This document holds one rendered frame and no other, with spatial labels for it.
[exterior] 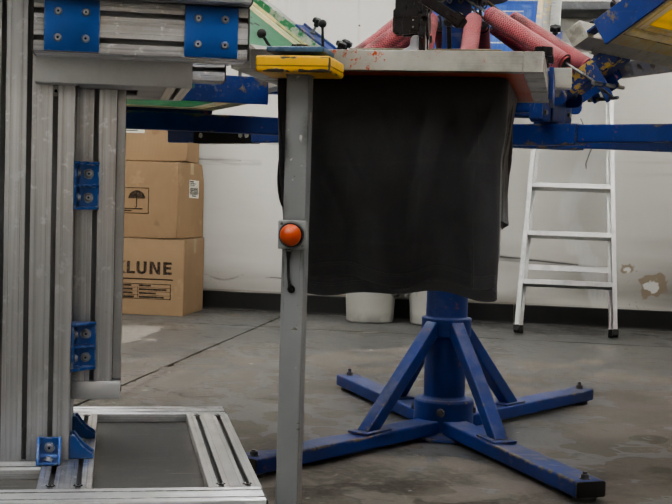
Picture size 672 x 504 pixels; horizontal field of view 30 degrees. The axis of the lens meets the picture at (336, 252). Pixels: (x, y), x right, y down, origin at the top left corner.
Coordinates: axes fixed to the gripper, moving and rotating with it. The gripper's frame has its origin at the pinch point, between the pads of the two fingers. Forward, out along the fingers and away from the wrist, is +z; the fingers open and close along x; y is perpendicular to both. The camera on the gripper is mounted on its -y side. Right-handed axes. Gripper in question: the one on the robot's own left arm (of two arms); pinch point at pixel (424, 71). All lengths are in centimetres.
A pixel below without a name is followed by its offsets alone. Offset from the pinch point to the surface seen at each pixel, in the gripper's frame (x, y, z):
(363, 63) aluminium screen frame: 61, 5, 4
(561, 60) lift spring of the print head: -56, -31, -8
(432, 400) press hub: -76, 5, 90
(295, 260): 80, 13, 40
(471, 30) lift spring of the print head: -58, -6, -16
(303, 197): 80, 11, 29
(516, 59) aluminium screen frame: 61, -24, 3
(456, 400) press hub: -78, -2, 90
